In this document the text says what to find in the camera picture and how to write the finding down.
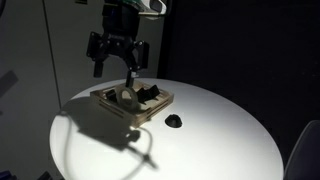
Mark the black block in crate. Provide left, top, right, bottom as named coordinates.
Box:
left=136, top=85, right=160, bottom=104
left=104, top=89, right=117, bottom=102

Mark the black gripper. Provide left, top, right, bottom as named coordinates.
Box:
left=87, top=5, right=149, bottom=87

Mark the beige tape ring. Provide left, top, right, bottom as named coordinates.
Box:
left=114, top=84, right=141, bottom=112

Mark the dark chair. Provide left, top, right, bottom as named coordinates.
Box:
left=283, top=120, right=320, bottom=180

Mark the wooden crate tray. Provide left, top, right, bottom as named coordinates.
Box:
left=90, top=80, right=174, bottom=128

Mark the black block left in crate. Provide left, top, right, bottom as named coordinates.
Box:
left=104, top=89, right=117, bottom=102

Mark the round black object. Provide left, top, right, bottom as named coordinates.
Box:
left=165, top=114, right=182, bottom=128

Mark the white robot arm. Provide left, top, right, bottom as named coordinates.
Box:
left=86, top=0, right=167, bottom=87

